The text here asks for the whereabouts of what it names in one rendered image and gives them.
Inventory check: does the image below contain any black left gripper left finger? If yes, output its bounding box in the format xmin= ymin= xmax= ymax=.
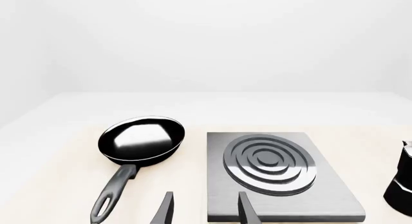
xmin=149 ymin=191 xmax=175 ymax=224

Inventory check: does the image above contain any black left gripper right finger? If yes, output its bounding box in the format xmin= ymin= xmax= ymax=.
xmin=238 ymin=191 xmax=262 ymax=224

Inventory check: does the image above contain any flat black stove plate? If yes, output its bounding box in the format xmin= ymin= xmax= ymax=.
xmin=206 ymin=131 xmax=366 ymax=223

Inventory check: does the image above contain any black frying pan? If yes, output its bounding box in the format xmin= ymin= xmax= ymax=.
xmin=90 ymin=116 xmax=186 ymax=224

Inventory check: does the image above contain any black moka pot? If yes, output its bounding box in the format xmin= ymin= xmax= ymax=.
xmin=383 ymin=139 xmax=412 ymax=212

